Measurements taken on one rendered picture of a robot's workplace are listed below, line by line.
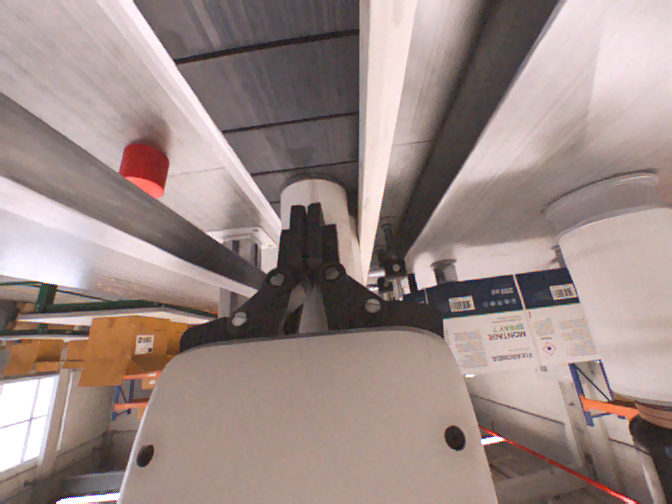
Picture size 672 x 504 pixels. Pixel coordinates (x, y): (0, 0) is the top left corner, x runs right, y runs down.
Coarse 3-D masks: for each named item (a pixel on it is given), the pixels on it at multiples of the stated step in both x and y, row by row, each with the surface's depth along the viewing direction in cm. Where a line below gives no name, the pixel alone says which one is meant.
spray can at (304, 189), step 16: (304, 176) 17; (320, 176) 17; (288, 192) 17; (304, 192) 17; (320, 192) 17; (336, 192) 17; (288, 208) 17; (336, 208) 17; (288, 224) 17; (336, 224) 16; (352, 256) 17; (352, 272) 16; (304, 304) 14; (320, 304) 14; (304, 320) 14; (320, 320) 14
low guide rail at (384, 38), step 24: (360, 0) 7; (384, 0) 6; (408, 0) 6; (360, 24) 7; (384, 24) 6; (408, 24) 6; (360, 48) 8; (384, 48) 7; (408, 48) 7; (360, 72) 9; (384, 72) 7; (360, 96) 10; (384, 96) 8; (360, 120) 11; (384, 120) 9; (360, 144) 12; (384, 144) 10; (360, 168) 13; (384, 168) 12; (360, 192) 15; (360, 216) 18; (360, 240) 21
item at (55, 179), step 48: (0, 96) 4; (0, 144) 3; (48, 144) 4; (0, 192) 4; (48, 192) 4; (96, 192) 5; (144, 192) 6; (96, 240) 6; (144, 240) 6; (192, 240) 8; (240, 288) 12
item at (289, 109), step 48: (144, 0) 8; (192, 0) 8; (240, 0) 8; (288, 0) 8; (336, 0) 8; (192, 48) 9; (240, 48) 10; (288, 48) 10; (336, 48) 10; (240, 96) 11; (288, 96) 12; (336, 96) 12; (240, 144) 14; (288, 144) 14; (336, 144) 15
